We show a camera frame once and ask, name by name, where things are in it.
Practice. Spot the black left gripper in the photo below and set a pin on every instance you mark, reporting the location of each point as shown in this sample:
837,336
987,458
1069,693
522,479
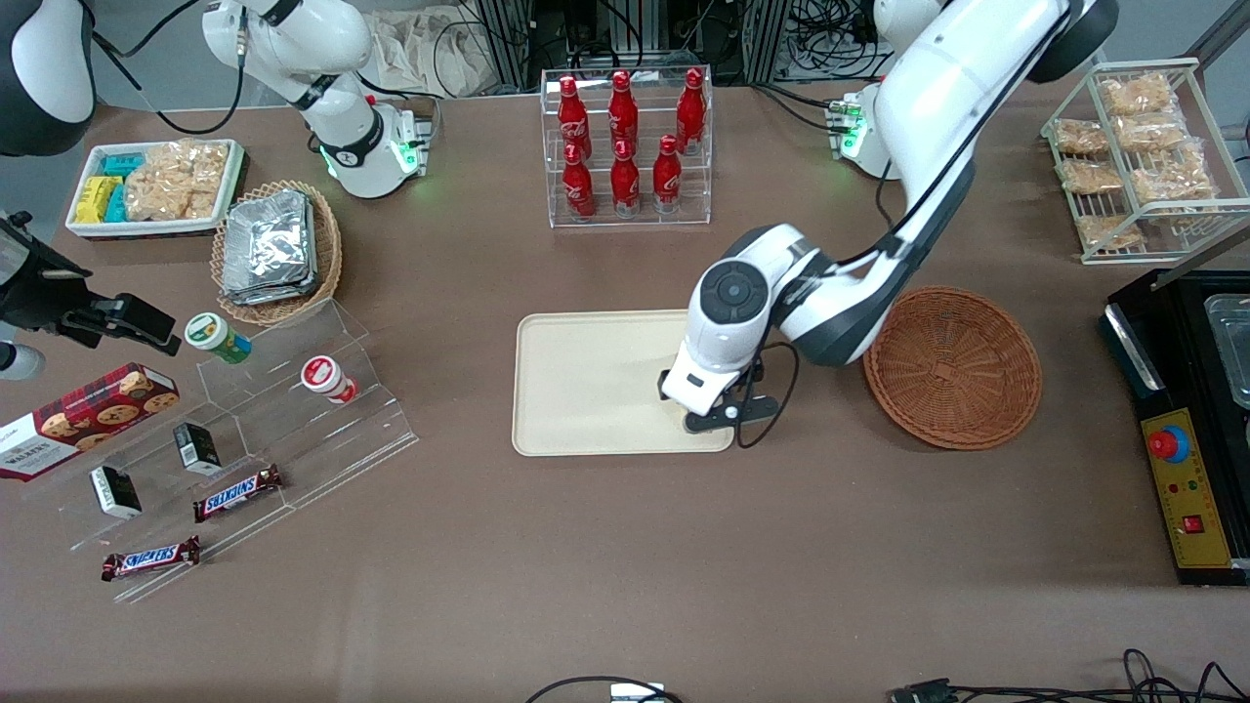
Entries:
662,385

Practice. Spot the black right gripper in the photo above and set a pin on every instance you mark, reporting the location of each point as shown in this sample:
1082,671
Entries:
41,293

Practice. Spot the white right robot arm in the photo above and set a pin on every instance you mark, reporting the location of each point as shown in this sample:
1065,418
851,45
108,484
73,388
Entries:
293,39

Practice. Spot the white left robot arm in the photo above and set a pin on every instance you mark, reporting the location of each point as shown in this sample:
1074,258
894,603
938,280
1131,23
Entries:
937,98

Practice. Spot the white rectangular snack tray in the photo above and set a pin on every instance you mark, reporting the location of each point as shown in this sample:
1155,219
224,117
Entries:
146,228

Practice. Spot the beige plastic tray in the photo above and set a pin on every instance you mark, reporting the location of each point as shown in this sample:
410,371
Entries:
586,383

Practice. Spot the oval wicker basket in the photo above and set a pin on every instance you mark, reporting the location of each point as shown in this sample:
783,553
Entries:
327,254

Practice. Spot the round brown wicker basket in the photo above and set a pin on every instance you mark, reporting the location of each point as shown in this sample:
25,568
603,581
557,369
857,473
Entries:
952,371

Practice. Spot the green lidded cup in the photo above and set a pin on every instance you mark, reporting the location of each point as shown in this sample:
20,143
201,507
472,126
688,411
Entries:
215,337

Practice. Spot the red tartan cookie box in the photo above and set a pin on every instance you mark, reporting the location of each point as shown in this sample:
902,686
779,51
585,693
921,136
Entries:
88,415

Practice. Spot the teal snack packet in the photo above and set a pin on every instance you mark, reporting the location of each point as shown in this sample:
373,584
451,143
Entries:
116,205
123,163

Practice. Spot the yellow snack packet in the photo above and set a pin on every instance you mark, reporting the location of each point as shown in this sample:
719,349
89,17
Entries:
96,198

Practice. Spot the small black box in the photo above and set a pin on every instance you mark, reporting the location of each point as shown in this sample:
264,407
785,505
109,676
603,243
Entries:
198,449
115,491

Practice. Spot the clear bag of crackers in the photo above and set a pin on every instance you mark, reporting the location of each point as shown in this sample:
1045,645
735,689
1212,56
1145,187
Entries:
176,181

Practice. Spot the silver foil pouch stack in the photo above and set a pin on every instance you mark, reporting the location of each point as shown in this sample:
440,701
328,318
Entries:
269,249

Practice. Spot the red lidded cup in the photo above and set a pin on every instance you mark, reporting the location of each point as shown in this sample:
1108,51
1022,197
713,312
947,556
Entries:
324,377

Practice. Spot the clear acrylic stepped stand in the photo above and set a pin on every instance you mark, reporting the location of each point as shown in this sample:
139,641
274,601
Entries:
293,439

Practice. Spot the brown Snickers bar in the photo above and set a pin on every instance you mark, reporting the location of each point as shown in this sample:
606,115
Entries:
149,558
237,493

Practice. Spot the clear acrylic bottle rack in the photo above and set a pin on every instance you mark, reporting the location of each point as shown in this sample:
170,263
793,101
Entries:
645,223

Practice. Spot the red cola bottle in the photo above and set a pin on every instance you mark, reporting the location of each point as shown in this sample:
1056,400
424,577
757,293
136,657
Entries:
625,182
622,112
691,109
569,117
667,176
578,186

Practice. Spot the beige cloth bag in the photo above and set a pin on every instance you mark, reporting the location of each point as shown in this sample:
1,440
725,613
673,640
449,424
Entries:
420,49

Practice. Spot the clear fried snack bag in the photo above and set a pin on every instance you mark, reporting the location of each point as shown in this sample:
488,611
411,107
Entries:
1136,95
1090,176
1152,133
1079,137
1108,232
1172,181

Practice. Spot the red emergency stop button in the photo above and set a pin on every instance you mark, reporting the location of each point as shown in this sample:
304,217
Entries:
1167,444

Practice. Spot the black appliance box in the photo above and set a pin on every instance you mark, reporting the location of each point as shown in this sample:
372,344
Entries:
1172,351

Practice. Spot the yellow control panel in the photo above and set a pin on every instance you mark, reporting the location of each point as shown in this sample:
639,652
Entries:
1196,488

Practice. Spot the grey metal bar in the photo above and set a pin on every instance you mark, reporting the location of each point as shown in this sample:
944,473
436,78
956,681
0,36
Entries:
1206,254

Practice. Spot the metal pan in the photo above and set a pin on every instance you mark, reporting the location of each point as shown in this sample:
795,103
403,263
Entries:
1232,351

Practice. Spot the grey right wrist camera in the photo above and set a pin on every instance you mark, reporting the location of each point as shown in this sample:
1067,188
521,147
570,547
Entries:
20,361

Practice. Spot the aluminium frame post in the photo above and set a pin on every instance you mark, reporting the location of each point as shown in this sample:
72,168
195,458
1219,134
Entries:
506,39
767,39

